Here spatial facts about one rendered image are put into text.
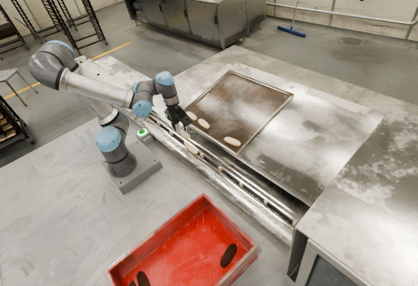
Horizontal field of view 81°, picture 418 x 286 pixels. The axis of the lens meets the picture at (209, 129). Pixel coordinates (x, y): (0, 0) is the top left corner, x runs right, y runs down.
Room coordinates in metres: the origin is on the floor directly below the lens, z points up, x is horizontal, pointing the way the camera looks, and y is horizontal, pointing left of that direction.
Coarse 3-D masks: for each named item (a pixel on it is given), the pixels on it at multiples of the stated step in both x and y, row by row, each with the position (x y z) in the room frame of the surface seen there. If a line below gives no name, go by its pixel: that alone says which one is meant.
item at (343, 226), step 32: (384, 128) 0.46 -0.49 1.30; (416, 128) 0.43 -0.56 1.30; (352, 160) 0.37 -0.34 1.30; (384, 160) 0.35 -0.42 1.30; (416, 160) 0.34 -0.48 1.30; (352, 192) 0.29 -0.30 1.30; (384, 192) 0.27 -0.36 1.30; (416, 192) 0.26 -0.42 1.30; (320, 224) 0.23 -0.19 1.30; (352, 224) 0.21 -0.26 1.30; (384, 224) 0.20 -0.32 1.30; (416, 224) 0.19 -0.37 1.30; (320, 256) 0.18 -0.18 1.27; (352, 256) 0.16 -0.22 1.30; (384, 256) 0.15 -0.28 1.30; (416, 256) 0.14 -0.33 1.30
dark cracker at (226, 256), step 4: (232, 244) 0.42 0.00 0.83; (228, 248) 0.41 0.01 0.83; (232, 248) 0.40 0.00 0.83; (236, 248) 0.40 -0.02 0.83; (228, 252) 0.39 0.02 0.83; (232, 252) 0.39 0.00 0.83; (224, 256) 0.38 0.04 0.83; (228, 256) 0.38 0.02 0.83; (232, 256) 0.37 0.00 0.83; (224, 260) 0.36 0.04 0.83; (228, 260) 0.36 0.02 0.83; (220, 264) 0.35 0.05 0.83; (224, 264) 0.35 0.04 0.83
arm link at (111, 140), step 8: (104, 128) 0.95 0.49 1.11; (112, 128) 0.94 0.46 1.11; (120, 128) 0.98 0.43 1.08; (96, 136) 0.91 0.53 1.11; (104, 136) 0.90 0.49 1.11; (112, 136) 0.89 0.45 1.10; (120, 136) 0.91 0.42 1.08; (96, 144) 0.87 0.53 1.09; (104, 144) 0.86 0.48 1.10; (112, 144) 0.86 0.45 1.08; (120, 144) 0.88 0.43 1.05; (104, 152) 0.85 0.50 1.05; (112, 152) 0.85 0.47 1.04; (120, 152) 0.87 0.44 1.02; (112, 160) 0.85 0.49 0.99
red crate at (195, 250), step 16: (192, 224) 0.54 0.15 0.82; (208, 224) 0.52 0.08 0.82; (176, 240) 0.48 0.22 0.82; (192, 240) 0.47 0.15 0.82; (208, 240) 0.46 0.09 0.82; (224, 240) 0.44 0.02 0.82; (160, 256) 0.43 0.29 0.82; (176, 256) 0.42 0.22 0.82; (192, 256) 0.40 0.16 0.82; (208, 256) 0.39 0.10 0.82; (240, 256) 0.37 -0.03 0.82; (128, 272) 0.39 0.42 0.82; (144, 272) 0.38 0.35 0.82; (160, 272) 0.37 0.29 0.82; (176, 272) 0.36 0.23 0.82; (192, 272) 0.35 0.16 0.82; (208, 272) 0.34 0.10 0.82; (224, 272) 0.33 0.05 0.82
